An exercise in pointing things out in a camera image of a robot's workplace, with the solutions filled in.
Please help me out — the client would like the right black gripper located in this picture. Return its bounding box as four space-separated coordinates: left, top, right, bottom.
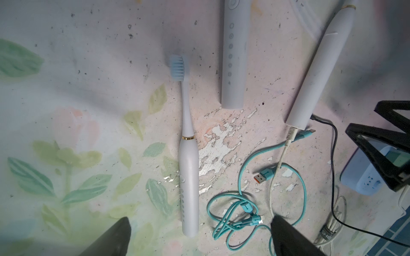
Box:
346 100 410 192

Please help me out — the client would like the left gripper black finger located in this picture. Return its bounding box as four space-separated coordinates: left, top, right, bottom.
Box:
80 217 131 256

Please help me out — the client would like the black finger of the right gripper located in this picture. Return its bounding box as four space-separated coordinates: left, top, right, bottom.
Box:
271 215 325 256

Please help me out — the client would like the white charging cable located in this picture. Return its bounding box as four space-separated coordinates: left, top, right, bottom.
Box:
268 126 348 256

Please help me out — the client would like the black cable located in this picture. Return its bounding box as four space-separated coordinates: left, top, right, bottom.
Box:
310 113 410 249

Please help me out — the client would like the white electric toothbrush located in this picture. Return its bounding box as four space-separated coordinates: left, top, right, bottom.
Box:
169 55 199 237
286 1 357 132
221 0 252 109

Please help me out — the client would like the green plug adapter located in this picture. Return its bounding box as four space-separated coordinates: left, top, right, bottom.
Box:
386 148 410 167

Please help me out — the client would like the blue power strip cube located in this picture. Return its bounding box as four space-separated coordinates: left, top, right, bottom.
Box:
340 140 396 196

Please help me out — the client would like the teal coiled charging cable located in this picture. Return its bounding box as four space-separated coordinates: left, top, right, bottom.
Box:
206 128 316 252

